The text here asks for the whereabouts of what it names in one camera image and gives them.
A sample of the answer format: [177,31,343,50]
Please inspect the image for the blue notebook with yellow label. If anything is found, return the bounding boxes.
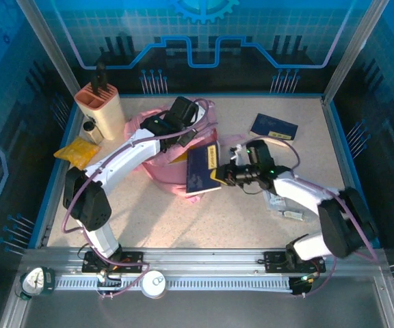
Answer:
[185,140,222,197]

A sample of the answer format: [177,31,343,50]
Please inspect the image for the white printed card packet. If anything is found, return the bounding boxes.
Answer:
[263,189,289,211]

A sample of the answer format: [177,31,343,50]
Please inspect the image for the pink student backpack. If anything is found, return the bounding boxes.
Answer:
[124,96,246,206]

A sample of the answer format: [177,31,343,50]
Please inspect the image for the blue notebook with cream label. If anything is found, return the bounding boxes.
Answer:
[250,113,299,144]

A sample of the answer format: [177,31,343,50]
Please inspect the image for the yellow snack bag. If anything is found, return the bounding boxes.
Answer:
[53,136,101,170]

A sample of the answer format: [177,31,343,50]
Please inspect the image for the cream knife block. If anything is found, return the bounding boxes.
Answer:
[73,83,127,141]

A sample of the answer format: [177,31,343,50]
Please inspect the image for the grey item in clear packet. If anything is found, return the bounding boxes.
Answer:
[275,206,316,223]

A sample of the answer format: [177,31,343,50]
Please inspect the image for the small bottle with black cap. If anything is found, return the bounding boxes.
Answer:
[82,120,103,144]

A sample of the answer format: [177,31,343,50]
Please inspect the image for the aluminium front beam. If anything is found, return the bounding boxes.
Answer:
[22,248,389,278]

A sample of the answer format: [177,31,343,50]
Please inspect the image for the round dial gauge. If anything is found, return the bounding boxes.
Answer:
[18,266,56,301]

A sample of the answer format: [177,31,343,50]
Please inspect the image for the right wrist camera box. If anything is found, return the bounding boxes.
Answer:
[230,139,276,168]

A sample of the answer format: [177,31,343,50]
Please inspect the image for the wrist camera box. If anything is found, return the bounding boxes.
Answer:
[230,139,276,168]
[167,96,200,127]

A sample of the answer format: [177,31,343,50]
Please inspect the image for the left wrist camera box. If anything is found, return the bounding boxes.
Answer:
[167,96,200,127]

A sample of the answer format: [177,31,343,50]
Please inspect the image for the black knife handle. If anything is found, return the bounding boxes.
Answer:
[92,62,108,95]

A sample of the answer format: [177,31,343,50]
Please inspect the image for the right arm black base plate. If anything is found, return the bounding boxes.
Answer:
[263,250,327,274]

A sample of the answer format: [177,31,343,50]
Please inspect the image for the white slotted cable duct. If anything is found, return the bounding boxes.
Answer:
[55,275,292,292]

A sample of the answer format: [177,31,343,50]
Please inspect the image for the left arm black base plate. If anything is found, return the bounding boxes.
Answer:
[81,251,145,274]

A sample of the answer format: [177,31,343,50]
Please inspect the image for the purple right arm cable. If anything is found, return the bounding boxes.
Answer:
[248,138,379,298]

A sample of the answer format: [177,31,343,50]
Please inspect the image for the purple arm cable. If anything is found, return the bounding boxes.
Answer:
[62,97,218,300]
[248,138,379,298]

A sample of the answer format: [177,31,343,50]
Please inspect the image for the aluminium frame post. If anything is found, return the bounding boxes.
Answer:
[15,0,81,100]
[321,0,389,103]

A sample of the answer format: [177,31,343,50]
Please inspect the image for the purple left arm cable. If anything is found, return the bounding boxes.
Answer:
[62,97,218,300]

